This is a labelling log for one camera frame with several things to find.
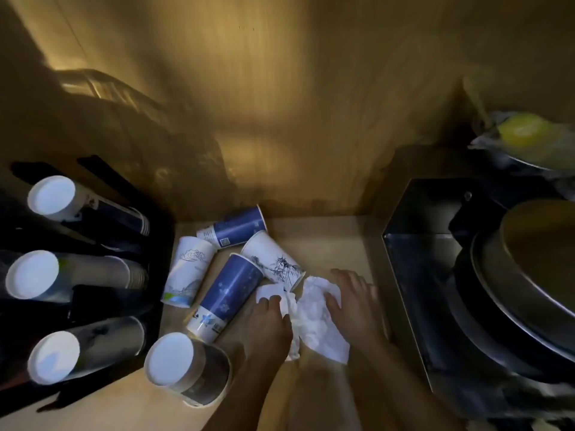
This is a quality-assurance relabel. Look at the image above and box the tall blue paper cup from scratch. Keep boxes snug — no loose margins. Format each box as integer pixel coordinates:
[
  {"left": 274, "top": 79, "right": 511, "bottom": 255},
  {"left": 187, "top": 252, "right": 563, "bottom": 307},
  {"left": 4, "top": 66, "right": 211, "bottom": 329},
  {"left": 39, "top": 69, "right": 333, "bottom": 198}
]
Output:
[{"left": 186, "top": 253, "right": 265, "bottom": 344}]

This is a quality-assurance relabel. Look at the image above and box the white tissue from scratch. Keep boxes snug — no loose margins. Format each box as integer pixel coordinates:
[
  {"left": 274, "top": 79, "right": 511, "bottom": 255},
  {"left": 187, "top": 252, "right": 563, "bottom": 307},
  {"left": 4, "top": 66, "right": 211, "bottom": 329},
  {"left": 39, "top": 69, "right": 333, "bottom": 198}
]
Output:
[{"left": 256, "top": 276, "right": 351, "bottom": 365}]

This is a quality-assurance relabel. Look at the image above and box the short stack of paper cups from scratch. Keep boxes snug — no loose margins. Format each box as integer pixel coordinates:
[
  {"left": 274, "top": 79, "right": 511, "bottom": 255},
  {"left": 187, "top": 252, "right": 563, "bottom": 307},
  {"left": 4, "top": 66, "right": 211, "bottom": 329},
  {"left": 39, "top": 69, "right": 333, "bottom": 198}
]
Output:
[{"left": 143, "top": 332, "right": 233, "bottom": 408}]

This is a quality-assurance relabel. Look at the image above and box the metal bowl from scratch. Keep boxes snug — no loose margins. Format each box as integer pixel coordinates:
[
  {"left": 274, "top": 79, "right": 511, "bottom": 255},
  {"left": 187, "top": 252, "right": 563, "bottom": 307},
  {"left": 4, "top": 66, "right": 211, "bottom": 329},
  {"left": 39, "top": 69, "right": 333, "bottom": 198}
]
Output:
[{"left": 467, "top": 111, "right": 575, "bottom": 176}]

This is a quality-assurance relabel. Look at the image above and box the stack of blue-banded paper cups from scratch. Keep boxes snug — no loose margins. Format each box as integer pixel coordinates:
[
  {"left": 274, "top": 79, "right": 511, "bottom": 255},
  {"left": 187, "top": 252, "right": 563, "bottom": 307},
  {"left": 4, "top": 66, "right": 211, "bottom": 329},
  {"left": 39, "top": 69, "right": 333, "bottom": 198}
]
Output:
[{"left": 27, "top": 175, "right": 151, "bottom": 238}]

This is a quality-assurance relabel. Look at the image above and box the yellow lemon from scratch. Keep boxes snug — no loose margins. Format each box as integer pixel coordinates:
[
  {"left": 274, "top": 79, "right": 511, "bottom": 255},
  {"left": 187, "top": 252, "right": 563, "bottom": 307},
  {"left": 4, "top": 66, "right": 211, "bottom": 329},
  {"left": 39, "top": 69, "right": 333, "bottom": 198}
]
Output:
[{"left": 497, "top": 113, "right": 559, "bottom": 149}]

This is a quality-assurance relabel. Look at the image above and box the person's left forearm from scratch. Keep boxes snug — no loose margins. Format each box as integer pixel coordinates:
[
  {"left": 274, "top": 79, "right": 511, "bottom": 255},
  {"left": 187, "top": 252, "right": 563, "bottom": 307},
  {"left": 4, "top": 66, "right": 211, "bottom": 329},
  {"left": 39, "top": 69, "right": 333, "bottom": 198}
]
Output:
[{"left": 201, "top": 354, "right": 293, "bottom": 431}]

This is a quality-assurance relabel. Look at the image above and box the short blue paper cup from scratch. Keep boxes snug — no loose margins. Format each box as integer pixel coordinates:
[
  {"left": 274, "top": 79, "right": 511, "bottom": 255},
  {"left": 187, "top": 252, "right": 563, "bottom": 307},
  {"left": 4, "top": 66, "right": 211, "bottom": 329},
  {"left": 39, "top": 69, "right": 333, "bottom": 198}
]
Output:
[{"left": 196, "top": 205, "right": 268, "bottom": 250}]

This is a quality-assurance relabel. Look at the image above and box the person's right forearm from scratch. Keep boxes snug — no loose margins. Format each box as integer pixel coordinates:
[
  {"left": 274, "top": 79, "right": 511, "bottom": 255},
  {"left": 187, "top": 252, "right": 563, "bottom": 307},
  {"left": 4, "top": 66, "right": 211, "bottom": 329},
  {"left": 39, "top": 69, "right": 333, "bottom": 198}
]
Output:
[{"left": 347, "top": 337, "right": 465, "bottom": 431}]

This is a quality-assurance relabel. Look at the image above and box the person's right hand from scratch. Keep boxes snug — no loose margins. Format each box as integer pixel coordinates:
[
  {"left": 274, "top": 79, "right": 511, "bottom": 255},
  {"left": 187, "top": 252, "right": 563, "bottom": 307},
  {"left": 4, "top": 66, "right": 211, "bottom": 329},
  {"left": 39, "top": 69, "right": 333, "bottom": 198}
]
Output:
[{"left": 324, "top": 268, "right": 388, "bottom": 347}]

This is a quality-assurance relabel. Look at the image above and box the stack of white paper cups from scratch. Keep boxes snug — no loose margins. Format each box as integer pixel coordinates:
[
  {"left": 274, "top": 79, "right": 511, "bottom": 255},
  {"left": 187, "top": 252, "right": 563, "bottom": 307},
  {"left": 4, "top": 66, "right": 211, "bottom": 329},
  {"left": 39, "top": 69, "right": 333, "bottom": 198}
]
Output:
[{"left": 4, "top": 250, "right": 149, "bottom": 304}]

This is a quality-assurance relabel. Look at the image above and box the stack of grey paper cups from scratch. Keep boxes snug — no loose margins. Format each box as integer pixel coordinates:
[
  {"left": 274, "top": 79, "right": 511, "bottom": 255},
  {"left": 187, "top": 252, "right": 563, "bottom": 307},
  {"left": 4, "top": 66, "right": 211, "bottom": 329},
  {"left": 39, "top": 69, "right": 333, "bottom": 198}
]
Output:
[{"left": 27, "top": 316, "right": 147, "bottom": 386}]

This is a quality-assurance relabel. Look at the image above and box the round metal lid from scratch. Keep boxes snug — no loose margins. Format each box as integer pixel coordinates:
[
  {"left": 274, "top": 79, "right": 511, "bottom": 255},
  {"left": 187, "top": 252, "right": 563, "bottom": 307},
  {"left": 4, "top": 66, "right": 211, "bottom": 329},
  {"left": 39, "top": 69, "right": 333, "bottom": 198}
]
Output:
[{"left": 469, "top": 199, "right": 575, "bottom": 365}]

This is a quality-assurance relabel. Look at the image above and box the white cup with statue sketch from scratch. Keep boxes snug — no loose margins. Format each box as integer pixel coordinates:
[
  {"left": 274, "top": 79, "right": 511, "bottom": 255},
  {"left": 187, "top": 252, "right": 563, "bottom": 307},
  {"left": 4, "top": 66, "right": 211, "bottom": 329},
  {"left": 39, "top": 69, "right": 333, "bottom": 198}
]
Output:
[{"left": 241, "top": 230, "right": 306, "bottom": 292}]

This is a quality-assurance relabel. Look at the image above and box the black cup holder rack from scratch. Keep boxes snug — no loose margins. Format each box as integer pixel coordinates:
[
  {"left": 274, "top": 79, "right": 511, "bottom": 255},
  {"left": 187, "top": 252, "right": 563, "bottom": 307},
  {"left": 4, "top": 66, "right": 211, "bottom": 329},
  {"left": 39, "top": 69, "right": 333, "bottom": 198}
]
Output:
[{"left": 0, "top": 154, "right": 177, "bottom": 414}]

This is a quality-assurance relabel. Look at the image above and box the person's left hand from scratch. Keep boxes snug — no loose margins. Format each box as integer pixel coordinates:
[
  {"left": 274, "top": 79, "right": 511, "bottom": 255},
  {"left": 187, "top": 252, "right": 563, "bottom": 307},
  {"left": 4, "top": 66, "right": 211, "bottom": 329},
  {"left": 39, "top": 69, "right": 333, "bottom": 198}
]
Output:
[{"left": 243, "top": 295, "right": 294, "bottom": 360}]

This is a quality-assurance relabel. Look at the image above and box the white cup with landscape print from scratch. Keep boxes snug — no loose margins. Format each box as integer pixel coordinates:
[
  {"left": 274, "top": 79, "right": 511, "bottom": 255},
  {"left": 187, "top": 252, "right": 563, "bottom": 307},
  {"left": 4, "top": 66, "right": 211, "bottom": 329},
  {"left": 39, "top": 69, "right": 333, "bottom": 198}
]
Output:
[{"left": 161, "top": 236, "right": 218, "bottom": 309}]

